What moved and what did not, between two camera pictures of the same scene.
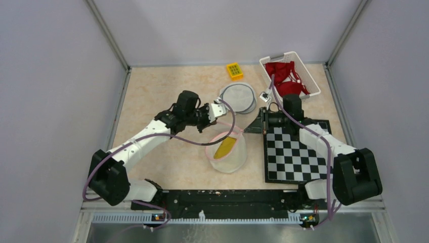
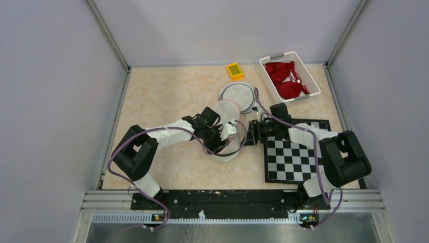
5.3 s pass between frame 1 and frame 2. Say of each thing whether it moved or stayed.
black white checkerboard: stayed
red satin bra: stayed
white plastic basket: stayed
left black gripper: moved
